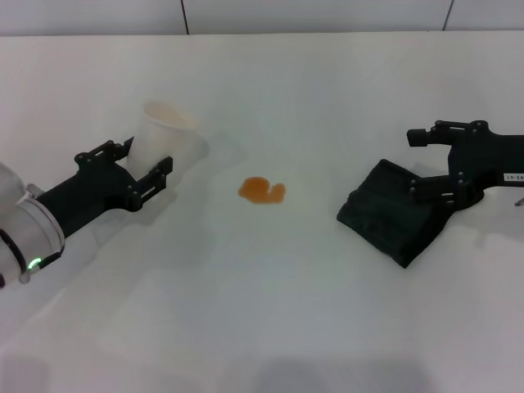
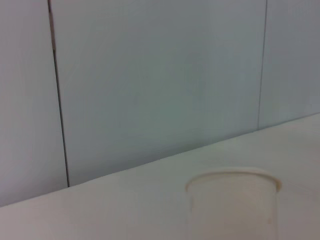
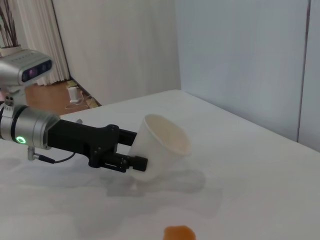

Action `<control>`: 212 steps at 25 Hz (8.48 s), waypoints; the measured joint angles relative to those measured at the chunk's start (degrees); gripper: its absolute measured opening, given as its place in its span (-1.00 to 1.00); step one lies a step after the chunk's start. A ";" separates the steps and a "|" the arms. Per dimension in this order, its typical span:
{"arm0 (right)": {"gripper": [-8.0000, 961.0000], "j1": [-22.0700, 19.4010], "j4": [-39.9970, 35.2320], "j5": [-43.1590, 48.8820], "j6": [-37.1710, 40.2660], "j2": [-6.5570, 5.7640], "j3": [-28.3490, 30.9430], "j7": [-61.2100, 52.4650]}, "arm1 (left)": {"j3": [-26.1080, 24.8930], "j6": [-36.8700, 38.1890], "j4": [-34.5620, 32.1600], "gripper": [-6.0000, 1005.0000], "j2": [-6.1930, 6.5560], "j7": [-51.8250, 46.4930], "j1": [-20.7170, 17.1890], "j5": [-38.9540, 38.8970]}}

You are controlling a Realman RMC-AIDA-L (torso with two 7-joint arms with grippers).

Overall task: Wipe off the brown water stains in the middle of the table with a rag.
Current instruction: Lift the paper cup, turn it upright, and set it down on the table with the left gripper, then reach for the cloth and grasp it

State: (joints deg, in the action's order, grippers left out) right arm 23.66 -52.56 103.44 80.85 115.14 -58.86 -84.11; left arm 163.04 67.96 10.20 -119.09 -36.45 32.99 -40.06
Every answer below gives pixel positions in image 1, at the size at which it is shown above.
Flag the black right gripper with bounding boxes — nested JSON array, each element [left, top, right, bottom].
[[406, 120, 524, 211]]

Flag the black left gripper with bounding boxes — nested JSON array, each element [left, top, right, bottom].
[[35, 136, 174, 239]]

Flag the white paper cup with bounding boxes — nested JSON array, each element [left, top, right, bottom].
[[127, 101, 210, 181]]

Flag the dark blue rag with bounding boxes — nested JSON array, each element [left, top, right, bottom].
[[335, 158, 451, 270]]

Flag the brown water stain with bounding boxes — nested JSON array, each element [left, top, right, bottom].
[[237, 176, 287, 206]]

